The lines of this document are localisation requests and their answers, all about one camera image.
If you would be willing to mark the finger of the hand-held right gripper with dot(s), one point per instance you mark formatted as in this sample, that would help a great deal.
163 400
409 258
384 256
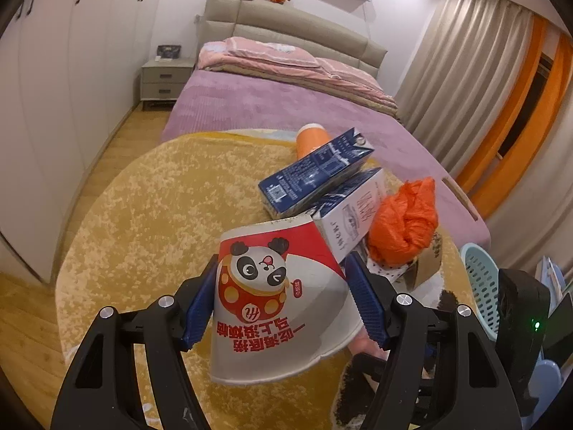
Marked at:
371 367

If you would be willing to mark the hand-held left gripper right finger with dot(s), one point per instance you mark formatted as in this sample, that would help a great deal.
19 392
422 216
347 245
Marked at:
365 304

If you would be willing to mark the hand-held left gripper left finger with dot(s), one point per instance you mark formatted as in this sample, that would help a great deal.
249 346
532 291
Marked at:
201 304

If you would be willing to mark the white dotted wrapper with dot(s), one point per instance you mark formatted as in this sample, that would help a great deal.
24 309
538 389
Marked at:
389 272

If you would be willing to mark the light blue plastic basket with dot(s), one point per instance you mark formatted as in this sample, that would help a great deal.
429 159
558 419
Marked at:
481 277

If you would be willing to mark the brown cardboard box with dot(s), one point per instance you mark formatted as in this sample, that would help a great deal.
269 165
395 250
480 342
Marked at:
427 260

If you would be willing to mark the panda print paper bowl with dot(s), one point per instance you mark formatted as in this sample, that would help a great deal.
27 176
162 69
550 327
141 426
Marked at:
277 322

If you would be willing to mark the white and blue milk carton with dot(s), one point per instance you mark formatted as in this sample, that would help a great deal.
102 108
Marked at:
353 219

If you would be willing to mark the orange plastic bag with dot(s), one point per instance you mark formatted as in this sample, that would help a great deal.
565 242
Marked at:
403 219

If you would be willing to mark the dark blue milk carton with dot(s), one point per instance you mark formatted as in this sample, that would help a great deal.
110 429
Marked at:
309 174

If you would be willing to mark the orange bottle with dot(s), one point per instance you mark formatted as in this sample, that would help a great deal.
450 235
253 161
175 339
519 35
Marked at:
311 141

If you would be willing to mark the blue storage box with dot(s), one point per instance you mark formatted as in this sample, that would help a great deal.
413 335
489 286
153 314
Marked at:
553 273

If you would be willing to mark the light blue plastic stool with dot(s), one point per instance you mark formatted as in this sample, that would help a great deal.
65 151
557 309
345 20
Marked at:
544 394

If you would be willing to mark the round yellow panda rug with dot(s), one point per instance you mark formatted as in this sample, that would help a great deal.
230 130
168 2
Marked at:
147 215

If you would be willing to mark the beige curtain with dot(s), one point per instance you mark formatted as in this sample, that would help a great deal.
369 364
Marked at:
537 215
456 76

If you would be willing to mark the wooden stick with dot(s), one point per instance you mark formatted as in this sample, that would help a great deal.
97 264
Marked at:
461 197

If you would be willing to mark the orange curtain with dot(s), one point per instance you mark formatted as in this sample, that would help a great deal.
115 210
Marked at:
528 143
515 85

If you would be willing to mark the bed with purple cover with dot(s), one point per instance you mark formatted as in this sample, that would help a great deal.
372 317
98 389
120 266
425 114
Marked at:
277 103

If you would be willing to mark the pink folded quilt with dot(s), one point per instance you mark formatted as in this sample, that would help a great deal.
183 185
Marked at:
349 83

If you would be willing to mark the grey nightstand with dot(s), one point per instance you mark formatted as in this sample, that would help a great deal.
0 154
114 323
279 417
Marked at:
163 80

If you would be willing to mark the white wardrobe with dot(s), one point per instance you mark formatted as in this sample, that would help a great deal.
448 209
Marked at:
67 98

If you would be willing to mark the pink pillow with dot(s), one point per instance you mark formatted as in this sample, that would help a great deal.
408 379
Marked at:
268 51

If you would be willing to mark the dark picture frame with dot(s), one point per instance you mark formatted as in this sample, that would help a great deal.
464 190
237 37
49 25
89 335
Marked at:
169 52

